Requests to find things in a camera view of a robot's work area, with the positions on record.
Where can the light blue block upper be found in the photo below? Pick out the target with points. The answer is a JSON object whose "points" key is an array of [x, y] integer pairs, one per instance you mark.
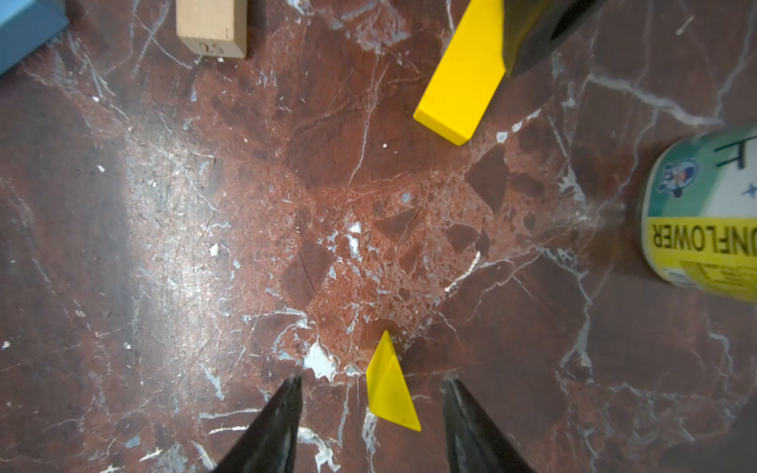
{"points": [[27, 25]]}

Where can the natural wood block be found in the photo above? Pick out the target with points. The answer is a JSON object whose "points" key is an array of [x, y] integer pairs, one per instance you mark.
{"points": [[214, 27]]}

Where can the yellow rectangular block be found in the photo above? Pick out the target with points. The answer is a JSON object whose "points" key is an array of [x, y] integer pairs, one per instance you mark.
{"points": [[467, 76]]}

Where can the small yellow triangle block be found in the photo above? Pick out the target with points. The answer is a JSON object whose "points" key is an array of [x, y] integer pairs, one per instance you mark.
{"points": [[388, 393]]}

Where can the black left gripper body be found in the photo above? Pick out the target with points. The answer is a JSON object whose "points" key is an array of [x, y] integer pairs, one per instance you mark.
{"points": [[533, 29]]}

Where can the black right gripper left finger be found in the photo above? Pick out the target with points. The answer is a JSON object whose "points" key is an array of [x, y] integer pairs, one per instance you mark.
{"points": [[269, 444]]}

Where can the sunflower seed tin can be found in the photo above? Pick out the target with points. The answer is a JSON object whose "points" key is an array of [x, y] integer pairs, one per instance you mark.
{"points": [[697, 214]]}

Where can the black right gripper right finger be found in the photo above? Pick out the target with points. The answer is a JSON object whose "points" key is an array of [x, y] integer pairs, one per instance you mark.
{"points": [[474, 442]]}

